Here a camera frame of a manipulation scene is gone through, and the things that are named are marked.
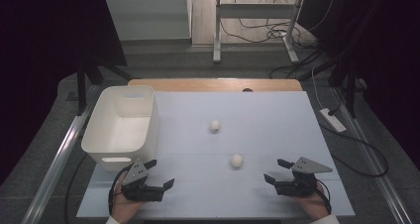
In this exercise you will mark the wooden table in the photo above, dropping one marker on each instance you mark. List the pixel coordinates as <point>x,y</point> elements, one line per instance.
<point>198,84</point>

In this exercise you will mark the white power strip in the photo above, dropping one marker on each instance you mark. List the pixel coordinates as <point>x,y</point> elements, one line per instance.
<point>333,121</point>

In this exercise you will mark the black stand legs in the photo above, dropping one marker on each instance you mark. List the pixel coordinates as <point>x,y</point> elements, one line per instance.
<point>81,88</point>
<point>350,88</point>

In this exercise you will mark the dark curtain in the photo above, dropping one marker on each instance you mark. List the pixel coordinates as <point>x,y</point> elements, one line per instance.
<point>389,52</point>
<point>39,35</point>

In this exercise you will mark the person's left hand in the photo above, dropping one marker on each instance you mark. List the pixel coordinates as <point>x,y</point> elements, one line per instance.
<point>124,208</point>

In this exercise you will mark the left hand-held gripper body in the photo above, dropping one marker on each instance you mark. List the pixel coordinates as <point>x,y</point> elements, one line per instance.
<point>140,191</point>

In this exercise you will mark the white table mat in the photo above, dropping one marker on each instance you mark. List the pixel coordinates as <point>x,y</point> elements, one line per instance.
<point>264,125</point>

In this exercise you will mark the white metal stand frame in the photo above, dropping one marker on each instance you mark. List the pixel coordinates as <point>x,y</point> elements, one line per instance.
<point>217,35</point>

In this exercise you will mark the white ball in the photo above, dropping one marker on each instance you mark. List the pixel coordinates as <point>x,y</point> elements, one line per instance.
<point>236,160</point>
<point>214,126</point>

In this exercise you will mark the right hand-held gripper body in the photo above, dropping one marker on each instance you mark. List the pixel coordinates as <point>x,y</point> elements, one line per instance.
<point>297,187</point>

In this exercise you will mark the aluminium rail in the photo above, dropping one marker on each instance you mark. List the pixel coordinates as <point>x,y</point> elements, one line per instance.
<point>56,171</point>
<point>379,181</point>

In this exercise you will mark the white plastic bin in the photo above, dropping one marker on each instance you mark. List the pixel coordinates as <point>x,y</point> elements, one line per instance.
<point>125,131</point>

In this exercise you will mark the white cabinet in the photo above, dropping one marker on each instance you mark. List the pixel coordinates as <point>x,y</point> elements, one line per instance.
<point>148,16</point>

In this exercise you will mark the person's right hand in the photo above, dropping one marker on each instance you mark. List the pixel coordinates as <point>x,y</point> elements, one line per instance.
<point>313,205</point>

